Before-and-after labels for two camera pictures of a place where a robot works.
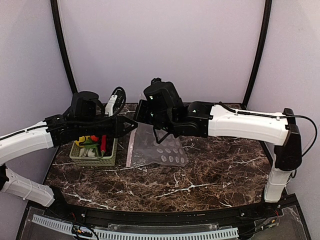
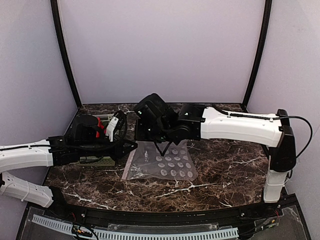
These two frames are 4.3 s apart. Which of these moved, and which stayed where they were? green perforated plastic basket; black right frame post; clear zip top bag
Moved: clear zip top bag
Stayed: green perforated plastic basket; black right frame post
